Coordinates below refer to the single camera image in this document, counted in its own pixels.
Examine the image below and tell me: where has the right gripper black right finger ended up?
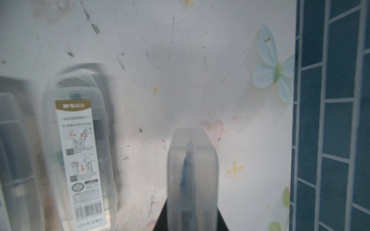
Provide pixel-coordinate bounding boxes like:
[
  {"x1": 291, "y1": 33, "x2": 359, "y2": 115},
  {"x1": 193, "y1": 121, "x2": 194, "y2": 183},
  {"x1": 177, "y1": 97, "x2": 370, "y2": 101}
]
[{"x1": 217, "y1": 209, "x2": 229, "y2": 231}]

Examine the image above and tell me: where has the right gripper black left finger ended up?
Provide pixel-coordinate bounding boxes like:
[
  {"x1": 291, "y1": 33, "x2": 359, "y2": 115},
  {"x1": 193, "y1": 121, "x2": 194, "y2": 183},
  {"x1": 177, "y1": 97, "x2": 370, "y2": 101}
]
[{"x1": 153, "y1": 201, "x2": 168, "y2": 231}]

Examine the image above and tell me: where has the clear compass set case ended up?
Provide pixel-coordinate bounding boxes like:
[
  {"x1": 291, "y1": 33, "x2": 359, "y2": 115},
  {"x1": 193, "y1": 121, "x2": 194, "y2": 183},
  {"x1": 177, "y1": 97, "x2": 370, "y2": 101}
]
[{"x1": 1, "y1": 76, "x2": 44, "y2": 231}]

